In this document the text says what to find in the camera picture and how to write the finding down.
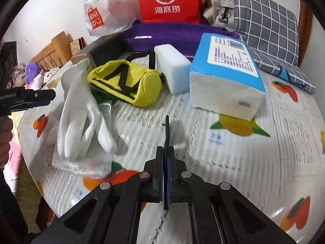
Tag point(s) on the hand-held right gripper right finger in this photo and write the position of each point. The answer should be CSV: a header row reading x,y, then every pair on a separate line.
x,y
168,183

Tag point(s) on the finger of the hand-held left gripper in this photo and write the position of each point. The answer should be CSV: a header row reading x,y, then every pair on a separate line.
x,y
38,104
38,94

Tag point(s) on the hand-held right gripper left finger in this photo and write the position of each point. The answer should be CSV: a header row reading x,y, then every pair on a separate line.
x,y
160,183

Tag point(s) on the white mesh net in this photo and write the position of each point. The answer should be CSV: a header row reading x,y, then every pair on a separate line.
x,y
83,166

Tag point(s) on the person's left hand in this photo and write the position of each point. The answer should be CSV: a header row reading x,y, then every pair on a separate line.
x,y
5,134

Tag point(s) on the white plush toy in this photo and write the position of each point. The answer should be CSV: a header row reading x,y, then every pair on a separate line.
x,y
49,77

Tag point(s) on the purple plush toy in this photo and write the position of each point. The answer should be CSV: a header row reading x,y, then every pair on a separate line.
x,y
31,71

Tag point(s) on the white knit glove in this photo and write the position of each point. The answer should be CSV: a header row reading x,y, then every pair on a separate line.
x,y
76,106

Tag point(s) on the wooden headboard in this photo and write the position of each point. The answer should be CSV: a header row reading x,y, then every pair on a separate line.
x,y
58,45

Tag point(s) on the white and mint green sock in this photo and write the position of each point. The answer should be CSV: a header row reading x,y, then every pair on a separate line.
x,y
83,65

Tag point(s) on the pink cloth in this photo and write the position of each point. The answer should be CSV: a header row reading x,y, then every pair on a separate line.
x,y
14,160

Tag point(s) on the small patterned box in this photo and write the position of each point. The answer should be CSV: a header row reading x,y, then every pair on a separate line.
x,y
76,46

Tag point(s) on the brown and black box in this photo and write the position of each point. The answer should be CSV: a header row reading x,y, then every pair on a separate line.
x,y
106,48

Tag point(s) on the blue tissue pack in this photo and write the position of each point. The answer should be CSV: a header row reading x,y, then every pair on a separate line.
x,y
228,86

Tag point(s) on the white sponge block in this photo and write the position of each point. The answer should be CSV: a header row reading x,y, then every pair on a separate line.
x,y
172,66

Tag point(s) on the white plastic shopping bag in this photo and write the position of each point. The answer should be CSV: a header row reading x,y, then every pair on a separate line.
x,y
111,2

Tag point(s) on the purple towel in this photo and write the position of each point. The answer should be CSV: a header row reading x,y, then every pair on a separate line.
x,y
165,33

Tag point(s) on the red paper bag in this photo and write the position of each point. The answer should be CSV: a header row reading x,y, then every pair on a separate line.
x,y
188,5

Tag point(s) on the beige fabric bag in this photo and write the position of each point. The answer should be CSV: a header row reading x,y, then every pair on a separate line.
x,y
215,7

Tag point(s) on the grey checked pillow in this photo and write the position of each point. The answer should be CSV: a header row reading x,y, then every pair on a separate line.
x,y
264,22

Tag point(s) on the brown wooden frame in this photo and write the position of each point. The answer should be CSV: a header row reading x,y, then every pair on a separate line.
x,y
304,30

